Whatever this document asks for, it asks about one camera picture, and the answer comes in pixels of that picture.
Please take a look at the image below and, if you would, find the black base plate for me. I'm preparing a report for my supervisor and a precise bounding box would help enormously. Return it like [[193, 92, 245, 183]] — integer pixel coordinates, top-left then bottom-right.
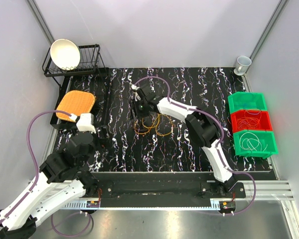
[[87, 171, 276, 212]]

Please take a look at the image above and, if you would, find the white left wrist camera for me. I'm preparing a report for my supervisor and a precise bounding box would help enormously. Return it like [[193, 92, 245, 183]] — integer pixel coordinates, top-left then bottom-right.
[[69, 113, 96, 133]]

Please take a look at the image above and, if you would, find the black marbled mat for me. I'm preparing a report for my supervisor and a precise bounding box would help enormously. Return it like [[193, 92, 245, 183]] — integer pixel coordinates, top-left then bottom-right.
[[88, 67, 269, 172]]

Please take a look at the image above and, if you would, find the green bin far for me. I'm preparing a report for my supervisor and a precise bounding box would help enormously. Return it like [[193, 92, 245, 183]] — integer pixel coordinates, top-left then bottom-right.
[[228, 92, 267, 114]]

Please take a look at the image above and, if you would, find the black tray under basket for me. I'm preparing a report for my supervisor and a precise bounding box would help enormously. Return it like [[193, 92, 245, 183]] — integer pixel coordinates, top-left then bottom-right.
[[56, 74, 112, 126]]

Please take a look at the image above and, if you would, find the black wire dish rack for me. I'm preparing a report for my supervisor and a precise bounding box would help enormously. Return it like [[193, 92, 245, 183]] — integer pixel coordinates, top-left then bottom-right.
[[42, 39, 109, 78]]

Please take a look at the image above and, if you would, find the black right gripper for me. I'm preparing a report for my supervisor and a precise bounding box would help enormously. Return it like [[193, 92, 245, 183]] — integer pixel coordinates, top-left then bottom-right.
[[129, 99, 150, 121]]

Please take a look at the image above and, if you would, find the orange woven basket tray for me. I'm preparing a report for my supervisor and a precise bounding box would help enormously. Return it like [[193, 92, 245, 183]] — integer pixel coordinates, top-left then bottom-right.
[[56, 90, 96, 116]]

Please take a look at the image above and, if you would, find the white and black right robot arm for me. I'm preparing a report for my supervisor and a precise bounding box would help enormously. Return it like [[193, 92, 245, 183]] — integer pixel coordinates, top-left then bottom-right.
[[130, 84, 237, 198]]

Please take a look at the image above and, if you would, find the white cable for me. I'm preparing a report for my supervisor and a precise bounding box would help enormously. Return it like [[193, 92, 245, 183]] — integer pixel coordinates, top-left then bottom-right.
[[239, 131, 269, 152]]

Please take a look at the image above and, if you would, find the aluminium frame rail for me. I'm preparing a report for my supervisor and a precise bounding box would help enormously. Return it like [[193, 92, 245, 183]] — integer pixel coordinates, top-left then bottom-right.
[[13, 179, 299, 239]]

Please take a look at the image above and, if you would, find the white mug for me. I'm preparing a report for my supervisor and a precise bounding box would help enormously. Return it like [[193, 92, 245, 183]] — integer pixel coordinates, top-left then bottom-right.
[[234, 56, 252, 76]]

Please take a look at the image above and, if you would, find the yellow cable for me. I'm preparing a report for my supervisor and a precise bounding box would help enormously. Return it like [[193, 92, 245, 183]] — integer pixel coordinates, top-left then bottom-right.
[[134, 113, 174, 136]]

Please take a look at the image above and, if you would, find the red bin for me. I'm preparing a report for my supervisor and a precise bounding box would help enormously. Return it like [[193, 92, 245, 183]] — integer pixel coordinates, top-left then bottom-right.
[[230, 110, 273, 133]]

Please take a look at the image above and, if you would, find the white bowl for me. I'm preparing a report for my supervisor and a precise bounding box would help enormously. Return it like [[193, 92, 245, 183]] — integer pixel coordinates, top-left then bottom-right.
[[50, 39, 81, 70]]

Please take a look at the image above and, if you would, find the orange cable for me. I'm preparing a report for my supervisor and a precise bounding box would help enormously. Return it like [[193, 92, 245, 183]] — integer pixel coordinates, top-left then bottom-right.
[[236, 112, 264, 130]]

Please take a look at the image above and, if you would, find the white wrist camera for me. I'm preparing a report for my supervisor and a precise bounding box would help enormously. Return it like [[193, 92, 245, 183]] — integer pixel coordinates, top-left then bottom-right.
[[69, 113, 96, 133], [131, 84, 139, 92]]

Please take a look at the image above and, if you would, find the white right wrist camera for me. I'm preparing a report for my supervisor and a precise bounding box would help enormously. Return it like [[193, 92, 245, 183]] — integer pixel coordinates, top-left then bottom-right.
[[131, 84, 139, 92]]

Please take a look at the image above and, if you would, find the green bin near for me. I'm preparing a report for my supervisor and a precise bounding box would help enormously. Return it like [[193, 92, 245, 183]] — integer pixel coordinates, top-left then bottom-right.
[[233, 130, 279, 159]]

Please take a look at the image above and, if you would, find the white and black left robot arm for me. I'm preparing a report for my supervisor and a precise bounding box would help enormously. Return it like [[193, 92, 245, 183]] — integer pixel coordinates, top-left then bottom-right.
[[0, 126, 110, 239]]

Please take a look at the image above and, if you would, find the green bin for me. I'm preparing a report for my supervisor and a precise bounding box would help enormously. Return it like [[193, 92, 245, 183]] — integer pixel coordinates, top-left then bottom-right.
[[228, 92, 267, 114], [233, 130, 279, 159]]

